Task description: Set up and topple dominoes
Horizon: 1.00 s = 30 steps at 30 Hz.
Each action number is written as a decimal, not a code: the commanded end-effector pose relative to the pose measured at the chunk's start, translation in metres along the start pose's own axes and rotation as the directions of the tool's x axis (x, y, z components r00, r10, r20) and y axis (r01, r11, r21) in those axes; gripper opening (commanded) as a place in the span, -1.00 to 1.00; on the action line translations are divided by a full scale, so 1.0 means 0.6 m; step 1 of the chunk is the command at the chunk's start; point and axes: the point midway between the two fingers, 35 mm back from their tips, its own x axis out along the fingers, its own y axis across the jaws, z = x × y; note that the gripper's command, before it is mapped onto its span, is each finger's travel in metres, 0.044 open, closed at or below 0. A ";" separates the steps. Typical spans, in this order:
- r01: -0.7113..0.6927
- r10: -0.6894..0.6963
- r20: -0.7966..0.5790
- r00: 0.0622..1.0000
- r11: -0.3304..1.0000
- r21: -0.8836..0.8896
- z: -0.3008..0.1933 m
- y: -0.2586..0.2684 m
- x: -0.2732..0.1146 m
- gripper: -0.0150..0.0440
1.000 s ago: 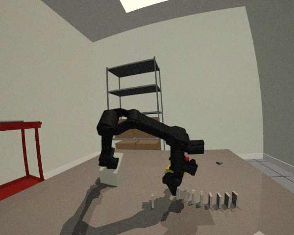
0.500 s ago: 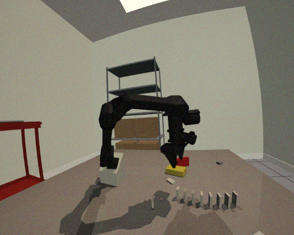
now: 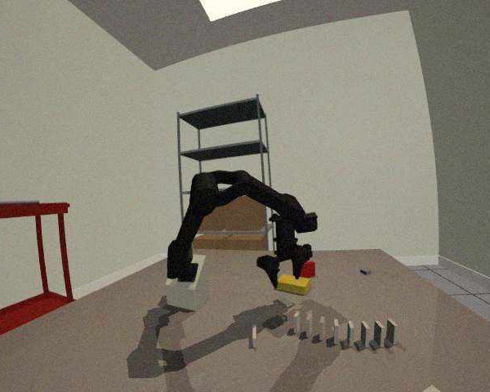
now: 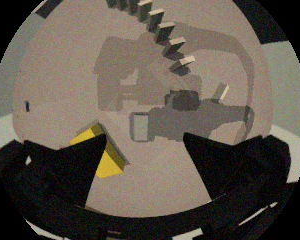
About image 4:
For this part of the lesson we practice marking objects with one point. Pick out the yellow flat block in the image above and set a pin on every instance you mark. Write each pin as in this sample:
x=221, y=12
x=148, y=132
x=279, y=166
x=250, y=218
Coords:
x=111, y=162

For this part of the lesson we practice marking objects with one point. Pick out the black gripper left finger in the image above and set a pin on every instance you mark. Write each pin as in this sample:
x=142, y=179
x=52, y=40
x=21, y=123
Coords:
x=73, y=167

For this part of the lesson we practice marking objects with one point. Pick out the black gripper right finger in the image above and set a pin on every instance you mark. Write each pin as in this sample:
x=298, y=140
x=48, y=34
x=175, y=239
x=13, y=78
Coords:
x=216, y=162

